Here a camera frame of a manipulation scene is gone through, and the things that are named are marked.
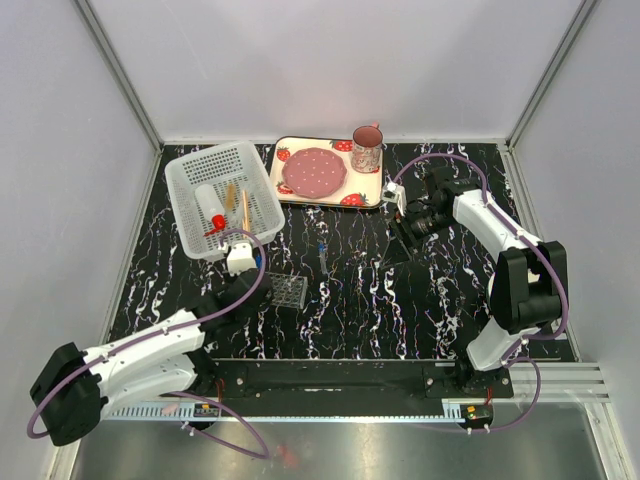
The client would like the clear test tube rack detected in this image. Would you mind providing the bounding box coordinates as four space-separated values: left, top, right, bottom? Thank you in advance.
269 273 308 309

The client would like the brown test tube brush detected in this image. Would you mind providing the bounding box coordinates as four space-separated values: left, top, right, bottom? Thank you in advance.
224 183 237 214

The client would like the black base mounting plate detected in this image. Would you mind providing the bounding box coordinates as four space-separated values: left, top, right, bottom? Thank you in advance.
198 358 514 400

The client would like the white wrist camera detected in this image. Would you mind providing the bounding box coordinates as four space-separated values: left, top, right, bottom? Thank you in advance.
381 181 407 216
222 241 257 276

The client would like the wooden test tube clamp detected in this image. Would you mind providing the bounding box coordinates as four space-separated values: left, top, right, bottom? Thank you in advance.
241 190 251 232

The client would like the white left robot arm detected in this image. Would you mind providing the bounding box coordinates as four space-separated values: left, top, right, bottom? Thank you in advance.
26 269 273 446

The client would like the pink floral mug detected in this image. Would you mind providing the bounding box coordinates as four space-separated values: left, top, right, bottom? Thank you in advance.
351 123 384 174

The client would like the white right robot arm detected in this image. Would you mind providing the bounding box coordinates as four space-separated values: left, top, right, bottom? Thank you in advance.
382 167 569 397

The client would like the strawberry pattern tray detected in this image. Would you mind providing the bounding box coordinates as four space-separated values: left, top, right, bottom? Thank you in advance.
269 136 383 209

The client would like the pink polka dot plate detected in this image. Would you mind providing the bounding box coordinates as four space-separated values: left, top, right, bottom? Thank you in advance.
282 147 348 200

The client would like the white red-capped wash bottle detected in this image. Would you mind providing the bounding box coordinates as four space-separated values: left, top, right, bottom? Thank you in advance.
195 184 227 237

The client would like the white plastic mesh basket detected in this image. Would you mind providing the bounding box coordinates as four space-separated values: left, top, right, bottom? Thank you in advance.
165 141 285 262

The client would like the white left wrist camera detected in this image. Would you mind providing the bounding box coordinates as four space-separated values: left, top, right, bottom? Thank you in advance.
222 241 257 276

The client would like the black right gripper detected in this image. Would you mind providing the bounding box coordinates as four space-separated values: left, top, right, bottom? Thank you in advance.
380 206 457 270

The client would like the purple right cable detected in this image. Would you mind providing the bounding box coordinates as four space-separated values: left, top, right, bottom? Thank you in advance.
392 152 571 434

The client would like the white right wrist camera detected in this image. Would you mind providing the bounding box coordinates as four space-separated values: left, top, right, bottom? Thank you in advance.
381 181 407 216

